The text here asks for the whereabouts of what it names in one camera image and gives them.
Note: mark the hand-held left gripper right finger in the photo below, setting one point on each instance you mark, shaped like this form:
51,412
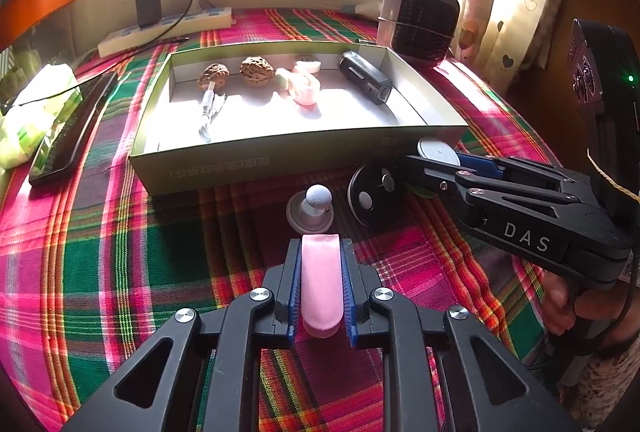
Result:
347,297

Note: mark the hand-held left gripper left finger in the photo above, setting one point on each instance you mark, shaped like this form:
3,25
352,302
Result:
296,292

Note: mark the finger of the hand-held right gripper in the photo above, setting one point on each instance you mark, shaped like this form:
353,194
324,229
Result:
435,174
480,165

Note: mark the round white tin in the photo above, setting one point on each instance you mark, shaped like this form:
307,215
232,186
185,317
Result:
437,154

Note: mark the light pink clip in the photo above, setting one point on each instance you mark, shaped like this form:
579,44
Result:
322,287

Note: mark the black rectangular lighter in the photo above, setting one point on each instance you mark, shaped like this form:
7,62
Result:
365,76

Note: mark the salmon pink hook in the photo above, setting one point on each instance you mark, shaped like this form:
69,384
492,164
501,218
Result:
307,94

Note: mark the white cardboard box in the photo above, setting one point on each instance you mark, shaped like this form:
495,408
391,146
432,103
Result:
260,126

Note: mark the metal tweezers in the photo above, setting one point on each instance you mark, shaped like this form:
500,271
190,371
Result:
210,116

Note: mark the brown walnut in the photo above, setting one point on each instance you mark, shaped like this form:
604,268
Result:
213,75
256,70

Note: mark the person's right hand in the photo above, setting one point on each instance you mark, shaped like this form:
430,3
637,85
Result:
555,302

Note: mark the black round disc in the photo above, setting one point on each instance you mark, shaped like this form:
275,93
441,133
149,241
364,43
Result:
362,182

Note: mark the grey base white ball knob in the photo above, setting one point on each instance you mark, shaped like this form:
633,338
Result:
318,197

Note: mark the small grey heater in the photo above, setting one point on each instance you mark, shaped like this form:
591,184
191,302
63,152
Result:
425,26

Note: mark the plaid blanket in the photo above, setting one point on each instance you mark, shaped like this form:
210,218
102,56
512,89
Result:
150,262

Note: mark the white ridged cap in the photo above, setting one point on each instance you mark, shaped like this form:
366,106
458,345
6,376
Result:
306,63

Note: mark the white cloth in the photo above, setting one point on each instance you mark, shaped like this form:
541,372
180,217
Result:
367,7

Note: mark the black phone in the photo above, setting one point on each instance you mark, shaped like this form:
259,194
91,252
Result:
75,131

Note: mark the white power strip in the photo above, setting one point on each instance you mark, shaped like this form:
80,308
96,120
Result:
130,42

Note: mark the green tissue packet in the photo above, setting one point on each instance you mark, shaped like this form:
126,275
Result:
30,121

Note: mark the black charger adapter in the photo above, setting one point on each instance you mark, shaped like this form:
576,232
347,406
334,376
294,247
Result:
148,9

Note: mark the glass tank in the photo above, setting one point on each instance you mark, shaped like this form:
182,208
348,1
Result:
45,46

